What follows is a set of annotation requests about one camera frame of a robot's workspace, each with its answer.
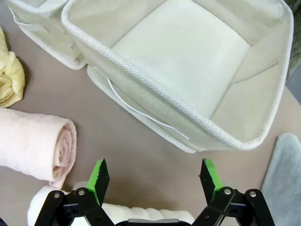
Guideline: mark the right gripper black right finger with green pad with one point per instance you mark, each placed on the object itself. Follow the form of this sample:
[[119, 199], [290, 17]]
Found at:
[[209, 181]]

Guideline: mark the pink towel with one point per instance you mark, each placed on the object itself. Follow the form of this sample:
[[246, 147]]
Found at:
[[28, 141]]

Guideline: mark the white fabric bin rolled towels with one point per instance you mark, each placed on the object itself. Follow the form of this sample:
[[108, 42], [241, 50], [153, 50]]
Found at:
[[178, 47]]

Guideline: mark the white fabric bin pyramid towels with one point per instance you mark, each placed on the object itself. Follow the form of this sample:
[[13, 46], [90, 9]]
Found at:
[[47, 37]]

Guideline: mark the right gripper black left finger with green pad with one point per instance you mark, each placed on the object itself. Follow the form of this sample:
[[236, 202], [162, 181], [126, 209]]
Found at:
[[97, 181]]

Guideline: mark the yellow towel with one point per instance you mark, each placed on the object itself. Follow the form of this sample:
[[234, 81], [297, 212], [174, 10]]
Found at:
[[9, 77]]

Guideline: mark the white towel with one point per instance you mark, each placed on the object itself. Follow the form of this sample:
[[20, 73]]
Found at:
[[145, 214]]

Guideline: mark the light grey pyramid towel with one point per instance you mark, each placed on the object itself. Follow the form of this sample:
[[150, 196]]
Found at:
[[284, 179]]

